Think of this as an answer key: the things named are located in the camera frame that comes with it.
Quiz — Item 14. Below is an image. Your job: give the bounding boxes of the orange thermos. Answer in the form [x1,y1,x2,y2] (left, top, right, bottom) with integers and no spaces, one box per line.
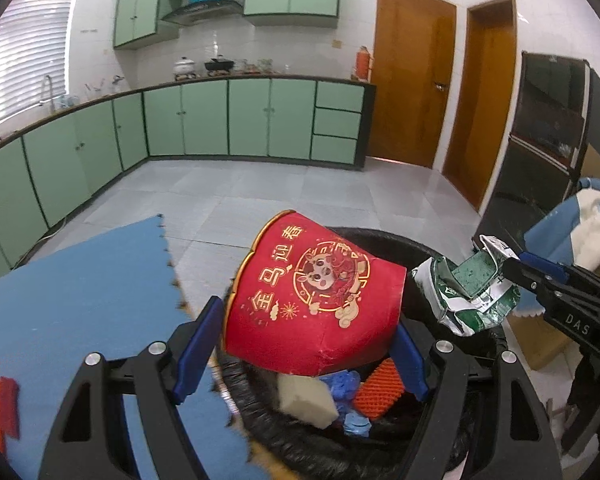
[354,46,373,81]

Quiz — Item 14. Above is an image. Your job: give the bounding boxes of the black refrigerator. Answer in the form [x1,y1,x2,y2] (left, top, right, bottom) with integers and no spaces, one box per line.
[472,52,600,252]

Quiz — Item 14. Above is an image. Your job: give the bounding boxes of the cream yellow sponge block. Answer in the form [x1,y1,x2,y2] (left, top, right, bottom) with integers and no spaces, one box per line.
[277,374,339,429]

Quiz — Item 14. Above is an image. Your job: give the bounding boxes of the window blinds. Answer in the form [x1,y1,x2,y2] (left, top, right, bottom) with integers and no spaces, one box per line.
[0,0,74,124]

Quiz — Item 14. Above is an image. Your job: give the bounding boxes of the wooden door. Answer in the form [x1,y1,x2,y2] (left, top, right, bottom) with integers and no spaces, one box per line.
[368,0,456,168]
[442,0,517,209]

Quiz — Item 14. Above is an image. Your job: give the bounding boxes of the red paper cup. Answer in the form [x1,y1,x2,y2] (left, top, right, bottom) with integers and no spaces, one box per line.
[222,210,406,377]

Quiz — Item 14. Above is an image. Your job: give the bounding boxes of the black wok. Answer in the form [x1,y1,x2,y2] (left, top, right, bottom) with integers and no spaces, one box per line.
[204,56,235,77]

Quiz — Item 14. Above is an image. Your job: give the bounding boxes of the green lower kitchen cabinets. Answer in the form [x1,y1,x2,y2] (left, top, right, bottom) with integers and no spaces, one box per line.
[0,76,376,277]

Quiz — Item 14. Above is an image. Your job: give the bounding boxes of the range hood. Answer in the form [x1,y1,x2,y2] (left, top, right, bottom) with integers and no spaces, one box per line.
[161,0,244,27]

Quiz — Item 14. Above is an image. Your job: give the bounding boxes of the green white crushed carton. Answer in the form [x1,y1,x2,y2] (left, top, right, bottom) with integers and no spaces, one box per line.
[411,235,520,337]

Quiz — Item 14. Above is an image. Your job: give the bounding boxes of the blue table mat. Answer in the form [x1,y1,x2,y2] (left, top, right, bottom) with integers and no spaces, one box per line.
[0,217,264,479]

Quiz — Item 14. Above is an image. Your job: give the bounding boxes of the black lined trash bin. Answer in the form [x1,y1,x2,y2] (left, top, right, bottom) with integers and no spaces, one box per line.
[216,226,507,479]

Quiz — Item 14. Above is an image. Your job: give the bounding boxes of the orange foam net sleeve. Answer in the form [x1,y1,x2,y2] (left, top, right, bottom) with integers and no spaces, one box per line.
[353,358,406,420]

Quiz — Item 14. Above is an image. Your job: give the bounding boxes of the blue plastic bag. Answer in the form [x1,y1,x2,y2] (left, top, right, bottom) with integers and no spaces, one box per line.
[320,370,372,438]

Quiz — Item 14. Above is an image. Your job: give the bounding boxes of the white cooking pot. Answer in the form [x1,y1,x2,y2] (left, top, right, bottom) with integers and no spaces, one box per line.
[173,56,197,81]

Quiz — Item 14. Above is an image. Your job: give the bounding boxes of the kitchen faucet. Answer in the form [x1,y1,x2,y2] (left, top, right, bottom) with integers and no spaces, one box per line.
[38,74,56,115]

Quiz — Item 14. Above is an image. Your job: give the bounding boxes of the small orange foam net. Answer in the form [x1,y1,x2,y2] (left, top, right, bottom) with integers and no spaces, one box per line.
[0,377,20,455]

